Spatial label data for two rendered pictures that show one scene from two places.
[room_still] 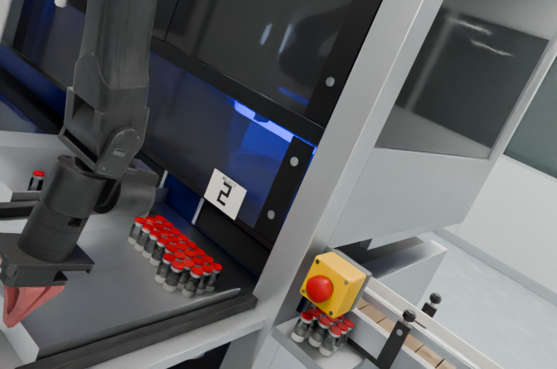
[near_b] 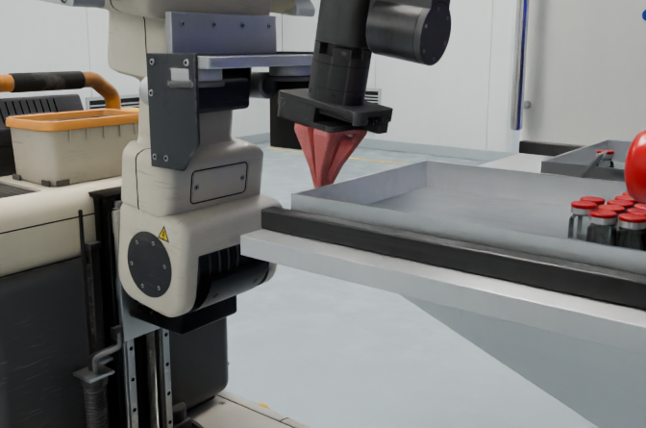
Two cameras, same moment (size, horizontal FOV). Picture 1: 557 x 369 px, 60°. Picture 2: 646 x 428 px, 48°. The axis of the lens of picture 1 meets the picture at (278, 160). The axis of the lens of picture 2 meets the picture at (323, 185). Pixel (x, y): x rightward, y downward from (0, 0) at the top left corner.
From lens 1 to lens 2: 79 cm
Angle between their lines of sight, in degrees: 92
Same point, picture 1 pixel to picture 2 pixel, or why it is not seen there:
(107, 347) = (349, 224)
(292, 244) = not seen: outside the picture
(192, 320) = (494, 253)
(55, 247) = (313, 80)
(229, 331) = (563, 306)
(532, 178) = not seen: outside the picture
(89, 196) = (330, 14)
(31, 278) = (292, 110)
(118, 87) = not seen: outside the picture
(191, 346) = (459, 282)
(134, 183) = (395, 3)
